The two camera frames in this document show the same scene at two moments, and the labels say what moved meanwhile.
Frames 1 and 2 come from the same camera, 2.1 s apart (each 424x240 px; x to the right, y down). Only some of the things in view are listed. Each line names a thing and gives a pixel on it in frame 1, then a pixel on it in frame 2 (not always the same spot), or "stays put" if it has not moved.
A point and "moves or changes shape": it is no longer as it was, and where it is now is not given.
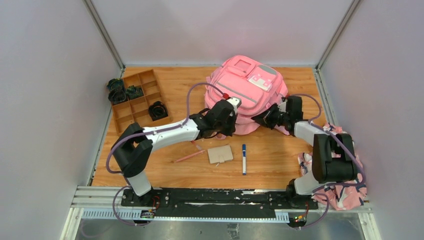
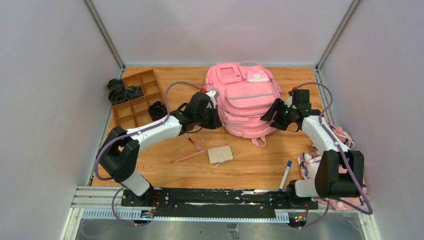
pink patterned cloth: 341,196 stays put
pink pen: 189,156 stays put
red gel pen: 197,146 stays put
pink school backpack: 258,85 moves or changes shape
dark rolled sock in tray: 133,92 stays put
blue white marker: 244,159 -> 285,175
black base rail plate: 218,203 stays put
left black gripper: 226,120 -> 209,117
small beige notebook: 220,154 stays put
